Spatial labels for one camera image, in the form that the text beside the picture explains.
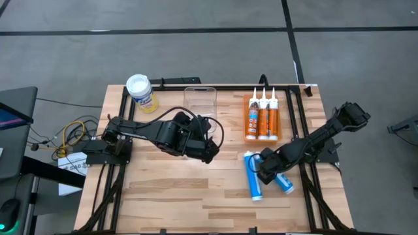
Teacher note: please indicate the black computer mouse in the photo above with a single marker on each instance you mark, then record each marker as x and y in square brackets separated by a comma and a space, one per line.
[9, 213]

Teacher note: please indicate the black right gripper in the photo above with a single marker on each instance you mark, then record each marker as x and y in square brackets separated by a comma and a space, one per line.
[271, 160]

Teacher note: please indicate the white paper sheet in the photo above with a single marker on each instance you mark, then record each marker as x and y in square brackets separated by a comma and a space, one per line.
[73, 163]

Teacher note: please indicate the black power strip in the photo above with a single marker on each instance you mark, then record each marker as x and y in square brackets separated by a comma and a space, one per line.
[176, 80]

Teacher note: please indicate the small black bracket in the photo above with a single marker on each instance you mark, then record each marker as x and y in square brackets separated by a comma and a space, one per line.
[308, 91]

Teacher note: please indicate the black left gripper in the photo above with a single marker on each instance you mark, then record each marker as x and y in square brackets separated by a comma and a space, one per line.
[205, 148]

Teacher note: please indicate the Lysol wipes canister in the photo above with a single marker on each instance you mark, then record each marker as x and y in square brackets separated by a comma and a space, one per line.
[140, 89]

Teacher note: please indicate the black angled beam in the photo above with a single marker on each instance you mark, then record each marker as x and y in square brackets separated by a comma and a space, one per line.
[49, 169]

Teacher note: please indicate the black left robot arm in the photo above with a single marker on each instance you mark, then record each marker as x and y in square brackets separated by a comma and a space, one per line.
[140, 129]

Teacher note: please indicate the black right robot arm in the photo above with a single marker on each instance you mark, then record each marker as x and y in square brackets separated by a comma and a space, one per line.
[326, 134]

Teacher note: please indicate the black aluminium table frame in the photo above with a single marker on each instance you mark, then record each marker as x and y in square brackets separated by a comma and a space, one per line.
[228, 87]

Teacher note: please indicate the orange sealant tube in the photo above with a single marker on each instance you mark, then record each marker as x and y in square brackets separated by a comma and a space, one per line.
[273, 120]
[253, 120]
[263, 120]

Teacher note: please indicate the laptop screen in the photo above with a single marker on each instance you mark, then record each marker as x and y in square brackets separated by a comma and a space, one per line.
[13, 119]

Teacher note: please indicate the clear plastic tray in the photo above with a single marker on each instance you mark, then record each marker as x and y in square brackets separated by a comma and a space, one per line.
[199, 98]

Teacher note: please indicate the blue silicone tube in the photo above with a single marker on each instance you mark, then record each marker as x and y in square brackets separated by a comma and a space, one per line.
[254, 182]
[284, 184]

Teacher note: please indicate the grey side desk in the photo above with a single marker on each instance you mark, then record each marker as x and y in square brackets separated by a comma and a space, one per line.
[19, 147]

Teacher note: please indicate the orange plastic tray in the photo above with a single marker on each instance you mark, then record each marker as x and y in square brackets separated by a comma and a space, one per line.
[263, 141]

